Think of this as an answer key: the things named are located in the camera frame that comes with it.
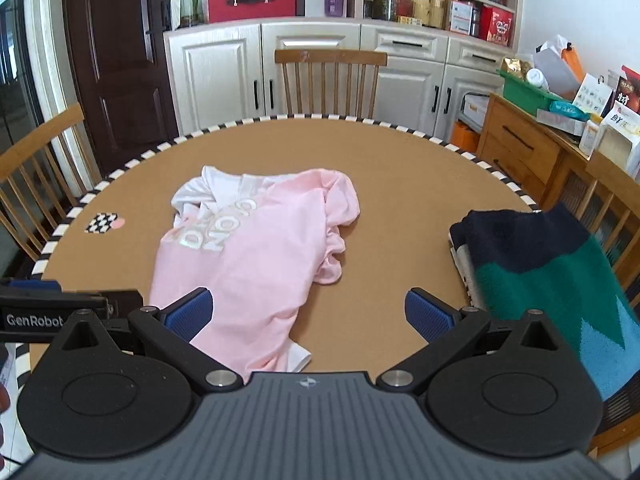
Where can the orange paper bag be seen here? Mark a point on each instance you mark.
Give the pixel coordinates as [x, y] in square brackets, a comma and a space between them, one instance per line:
[574, 62]

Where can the wooden sideboard with drawers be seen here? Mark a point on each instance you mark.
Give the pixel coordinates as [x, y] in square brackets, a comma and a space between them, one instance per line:
[520, 140]

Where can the yellow cans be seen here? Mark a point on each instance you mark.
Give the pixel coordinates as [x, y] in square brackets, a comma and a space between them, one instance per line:
[429, 10]

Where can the wooden spindle-back chair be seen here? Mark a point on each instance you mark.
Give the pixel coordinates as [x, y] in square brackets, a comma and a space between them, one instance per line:
[612, 180]
[30, 145]
[330, 57]

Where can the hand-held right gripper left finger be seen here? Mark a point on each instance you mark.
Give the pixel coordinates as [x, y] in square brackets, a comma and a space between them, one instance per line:
[192, 312]

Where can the teal wipes packet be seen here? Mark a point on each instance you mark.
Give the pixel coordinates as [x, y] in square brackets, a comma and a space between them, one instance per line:
[567, 109]

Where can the white printed carton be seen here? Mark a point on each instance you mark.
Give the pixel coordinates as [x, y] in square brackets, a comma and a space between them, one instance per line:
[594, 92]

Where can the dark red box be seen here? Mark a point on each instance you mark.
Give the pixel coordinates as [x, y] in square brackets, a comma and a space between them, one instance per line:
[630, 87]

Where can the dark brown door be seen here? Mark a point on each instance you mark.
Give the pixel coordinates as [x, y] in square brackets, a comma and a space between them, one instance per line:
[125, 85]

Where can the red storage box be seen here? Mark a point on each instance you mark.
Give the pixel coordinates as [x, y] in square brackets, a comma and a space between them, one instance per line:
[250, 5]

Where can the white and red box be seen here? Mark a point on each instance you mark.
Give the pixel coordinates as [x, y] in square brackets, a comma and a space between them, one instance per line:
[462, 17]

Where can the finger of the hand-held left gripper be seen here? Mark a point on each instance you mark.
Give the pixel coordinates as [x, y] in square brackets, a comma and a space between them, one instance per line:
[124, 302]

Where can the checkered sticker with pink dot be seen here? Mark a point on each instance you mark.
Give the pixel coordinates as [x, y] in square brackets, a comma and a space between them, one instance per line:
[102, 223]

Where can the white paper bag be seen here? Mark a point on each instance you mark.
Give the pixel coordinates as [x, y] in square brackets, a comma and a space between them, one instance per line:
[555, 67]

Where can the orange box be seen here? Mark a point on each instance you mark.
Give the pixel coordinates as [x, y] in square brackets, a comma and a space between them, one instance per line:
[465, 137]

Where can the white cabinet with shelves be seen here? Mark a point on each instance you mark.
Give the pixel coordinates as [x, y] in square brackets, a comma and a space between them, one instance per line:
[215, 75]

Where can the green plastic bin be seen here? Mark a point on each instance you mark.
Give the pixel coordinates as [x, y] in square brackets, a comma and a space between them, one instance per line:
[525, 92]

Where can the purple water bottle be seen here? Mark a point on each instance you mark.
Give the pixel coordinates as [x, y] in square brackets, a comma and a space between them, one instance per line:
[334, 2]

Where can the white milk carton box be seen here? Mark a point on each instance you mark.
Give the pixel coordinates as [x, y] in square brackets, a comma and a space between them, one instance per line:
[620, 135]

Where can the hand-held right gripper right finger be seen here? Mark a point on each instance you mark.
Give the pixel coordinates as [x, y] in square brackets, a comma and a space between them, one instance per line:
[425, 312]

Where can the white cardboard box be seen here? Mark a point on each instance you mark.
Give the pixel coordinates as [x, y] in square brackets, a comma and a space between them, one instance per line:
[475, 107]

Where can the navy green blue knit sweater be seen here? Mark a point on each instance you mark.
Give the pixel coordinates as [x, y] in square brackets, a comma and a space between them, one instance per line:
[540, 270]

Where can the pink and white t-shirt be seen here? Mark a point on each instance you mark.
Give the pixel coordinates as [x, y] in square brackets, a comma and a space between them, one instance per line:
[250, 270]

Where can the glass sliding door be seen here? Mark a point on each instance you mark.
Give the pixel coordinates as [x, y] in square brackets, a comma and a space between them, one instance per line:
[15, 60]

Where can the white plastic bottle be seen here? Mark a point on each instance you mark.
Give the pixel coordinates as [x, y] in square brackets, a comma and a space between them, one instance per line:
[536, 79]

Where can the gold foil bag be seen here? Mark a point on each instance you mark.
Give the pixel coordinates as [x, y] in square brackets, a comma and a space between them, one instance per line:
[515, 66]

